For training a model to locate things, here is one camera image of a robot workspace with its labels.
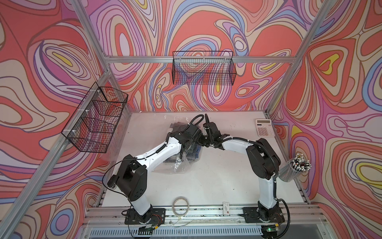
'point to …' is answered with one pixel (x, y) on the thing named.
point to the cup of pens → (293, 168)
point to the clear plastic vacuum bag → (175, 164)
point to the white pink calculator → (264, 127)
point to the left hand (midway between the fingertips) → (188, 146)
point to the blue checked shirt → (190, 152)
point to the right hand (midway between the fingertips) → (193, 143)
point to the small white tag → (226, 208)
